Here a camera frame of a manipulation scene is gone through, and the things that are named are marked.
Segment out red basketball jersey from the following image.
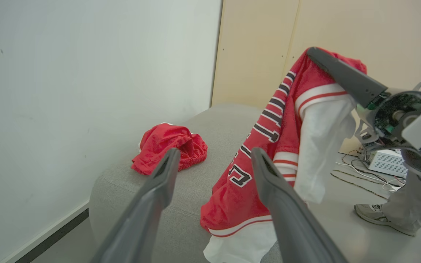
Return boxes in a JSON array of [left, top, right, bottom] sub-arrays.
[[200, 47, 367, 238]]

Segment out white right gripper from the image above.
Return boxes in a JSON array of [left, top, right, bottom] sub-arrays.
[[307, 47, 421, 183]]

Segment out black floor cable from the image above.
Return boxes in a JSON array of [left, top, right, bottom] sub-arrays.
[[330, 172, 390, 201]]

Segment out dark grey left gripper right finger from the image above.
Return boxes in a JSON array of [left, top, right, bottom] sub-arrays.
[[251, 147, 348, 263]]

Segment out grey sneaker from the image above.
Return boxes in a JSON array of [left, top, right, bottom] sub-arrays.
[[354, 203, 417, 237]]

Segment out red mesh shorts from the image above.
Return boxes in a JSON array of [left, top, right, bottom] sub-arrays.
[[131, 123, 208, 176]]

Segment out white t-shirt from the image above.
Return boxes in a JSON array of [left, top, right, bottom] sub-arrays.
[[203, 97, 358, 263]]

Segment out grey fabric sofa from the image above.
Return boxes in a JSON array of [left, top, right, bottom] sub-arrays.
[[89, 103, 306, 263]]

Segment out grey trouser leg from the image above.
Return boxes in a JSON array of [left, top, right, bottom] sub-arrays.
[[380, 170, 421, 230]]

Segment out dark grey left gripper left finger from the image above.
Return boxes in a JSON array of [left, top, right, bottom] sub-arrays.
[[91, 148, 181, 263]]

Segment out black baseboard strip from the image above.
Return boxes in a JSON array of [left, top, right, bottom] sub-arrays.
[[15, 209, 90, 263]]

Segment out white wall cable trunking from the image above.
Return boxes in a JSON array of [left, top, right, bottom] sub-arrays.
[[0, 200, 90, 263]]

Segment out white vented electronics box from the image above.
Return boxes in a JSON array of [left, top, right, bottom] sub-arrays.
[[364, 149, 408, 178]]

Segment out beige partition panel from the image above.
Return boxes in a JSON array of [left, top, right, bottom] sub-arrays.
[[210, 0, 300, 110], [284, 0, 421, 156]]

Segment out white floor cable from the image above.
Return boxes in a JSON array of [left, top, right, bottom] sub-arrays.
[[337, 161, 405, 192]]

